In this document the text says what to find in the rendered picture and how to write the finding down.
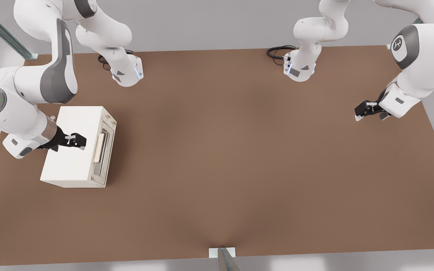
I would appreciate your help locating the white oven body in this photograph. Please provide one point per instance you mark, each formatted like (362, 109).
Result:
(74, 158)

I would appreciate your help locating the white oven door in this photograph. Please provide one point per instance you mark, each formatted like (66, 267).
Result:
(106, 150)

